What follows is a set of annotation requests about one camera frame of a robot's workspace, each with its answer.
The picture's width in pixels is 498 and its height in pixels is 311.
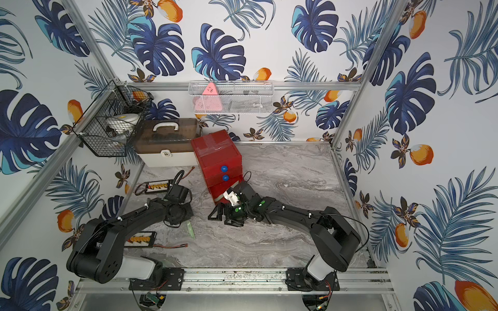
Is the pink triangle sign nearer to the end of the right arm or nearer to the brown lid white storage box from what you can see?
the brown lid white storage box

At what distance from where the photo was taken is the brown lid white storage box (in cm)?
97

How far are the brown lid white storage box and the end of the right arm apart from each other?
391 mm
